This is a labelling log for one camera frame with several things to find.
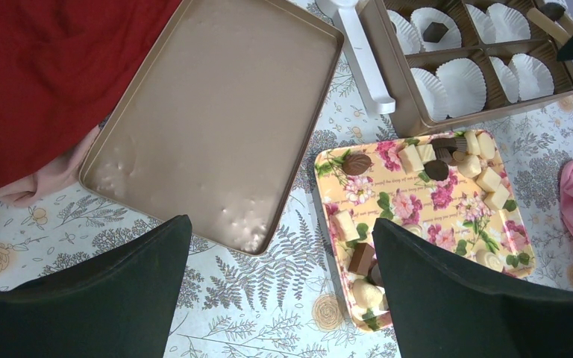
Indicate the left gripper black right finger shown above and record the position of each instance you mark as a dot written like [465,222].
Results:
[444,305]

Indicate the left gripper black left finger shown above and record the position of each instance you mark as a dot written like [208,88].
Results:
[118,304]

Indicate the beige wooden tongs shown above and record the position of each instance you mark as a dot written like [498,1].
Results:
[547,17]

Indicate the dark square chocolate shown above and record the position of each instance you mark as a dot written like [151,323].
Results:
[434,32]

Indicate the gold chocolate box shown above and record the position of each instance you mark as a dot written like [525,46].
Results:
[411,117]

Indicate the brown leaf chocolate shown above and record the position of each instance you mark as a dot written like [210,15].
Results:
[356,164]

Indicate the white paper cup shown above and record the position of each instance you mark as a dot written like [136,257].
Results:
[432,92]
[534,77]
[406,33]
[483,24]
[507,79]
[510,25]
[465,86]
[420,19]

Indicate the floral yellow tray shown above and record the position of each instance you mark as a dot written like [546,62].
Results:
[450,189]

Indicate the pink garment on hanger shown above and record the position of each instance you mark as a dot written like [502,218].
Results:
[60,173]

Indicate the gold box lid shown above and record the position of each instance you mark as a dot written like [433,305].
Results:
[216,121]

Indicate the white pole base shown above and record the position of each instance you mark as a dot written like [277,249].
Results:
[359,55]

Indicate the red garment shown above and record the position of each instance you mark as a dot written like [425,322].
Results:
[64,65]

